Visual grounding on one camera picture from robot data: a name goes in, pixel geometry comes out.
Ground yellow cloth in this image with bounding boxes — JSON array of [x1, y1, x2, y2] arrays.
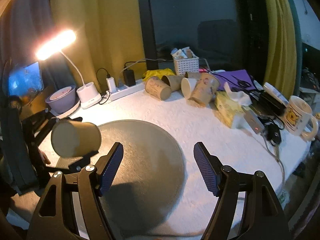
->
[[142, 68, 175, 82]]

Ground grey remote with button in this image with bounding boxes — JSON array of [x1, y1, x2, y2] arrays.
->
[[244, 109, 265, 134]]

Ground yellow curtain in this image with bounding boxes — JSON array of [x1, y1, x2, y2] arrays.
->
[[264, 0, 297, 98], [50, 0, 145, 93]]

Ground white inside paper cup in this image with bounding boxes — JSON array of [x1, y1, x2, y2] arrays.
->
[[181, 77, 198, 99]]

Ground white plate under bowl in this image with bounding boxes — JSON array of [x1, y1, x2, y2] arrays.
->
[[50, 99, 80, 119]]

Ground patterned paper cup lying left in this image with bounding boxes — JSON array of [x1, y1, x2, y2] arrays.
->
[[145, 76, 171, 101]]

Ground purple bowl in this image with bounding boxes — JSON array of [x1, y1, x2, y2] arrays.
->
[[45, 86, 76, 114]]

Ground white power strip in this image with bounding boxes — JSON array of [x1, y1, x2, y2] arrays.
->
[[109, 79, 145, 101]]

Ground yellow tissue box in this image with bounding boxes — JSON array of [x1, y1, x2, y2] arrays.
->
[[214, 82, 252, 129]]

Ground blue lit screen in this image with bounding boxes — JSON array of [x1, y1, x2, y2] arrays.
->
[[8, 62, 44, 97]]

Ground black window frame post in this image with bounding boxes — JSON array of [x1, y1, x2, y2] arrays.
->
[[138, 0, 158, 70]]

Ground patterned paper cup leaning right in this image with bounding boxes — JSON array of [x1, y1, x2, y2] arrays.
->
[[189, 73, 220, 106]]

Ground black power adapter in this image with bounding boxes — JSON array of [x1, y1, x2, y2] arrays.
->
[[123, 69, 136, 87]]

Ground white desk lamp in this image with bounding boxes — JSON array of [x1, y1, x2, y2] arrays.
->
[[35, 29, 102, 109]]

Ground yellow curtain left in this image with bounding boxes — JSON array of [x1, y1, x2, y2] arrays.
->
[[50, 0, 145, 93]]

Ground white tube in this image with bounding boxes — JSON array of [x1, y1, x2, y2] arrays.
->
[[263, 82, 289, 106]]

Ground black box device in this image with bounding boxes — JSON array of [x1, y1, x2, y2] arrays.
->
[[258, 91, 286, 116]]

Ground plain brown paper cup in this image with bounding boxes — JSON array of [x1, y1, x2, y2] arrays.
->
[[51, 120, 102, 158]]

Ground yellow curtain right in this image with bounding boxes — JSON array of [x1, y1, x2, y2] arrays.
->
[[264, 0, 297, 98]]

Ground white plastic basket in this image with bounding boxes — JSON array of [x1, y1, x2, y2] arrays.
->
[[174, 57, 199, 75]]

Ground black car key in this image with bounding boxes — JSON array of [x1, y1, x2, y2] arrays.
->
[[265, 124, 281, 146]]

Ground brown paper cup lying behind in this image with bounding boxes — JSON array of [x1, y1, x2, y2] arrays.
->
[[161, 75, 184, 92]]

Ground round grey placemat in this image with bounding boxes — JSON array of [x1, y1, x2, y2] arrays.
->
[[92, 120, 185, 238]]

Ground white charger plug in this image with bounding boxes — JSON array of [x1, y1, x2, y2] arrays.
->
[[106, 77, 117, 94]]

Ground black scissors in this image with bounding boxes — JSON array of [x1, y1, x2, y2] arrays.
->
[[232, 76, 251, 89]]

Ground white bear mug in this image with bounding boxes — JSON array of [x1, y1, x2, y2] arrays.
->
[[283, 95, 319, 141]]

